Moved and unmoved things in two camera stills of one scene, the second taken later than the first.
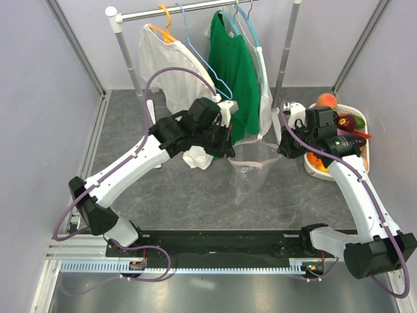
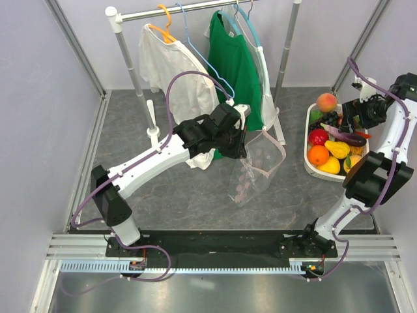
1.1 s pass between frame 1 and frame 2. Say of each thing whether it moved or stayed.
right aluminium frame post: stayed
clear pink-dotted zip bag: moved
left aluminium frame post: stayed
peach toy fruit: stayed
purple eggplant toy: stayed
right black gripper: moved
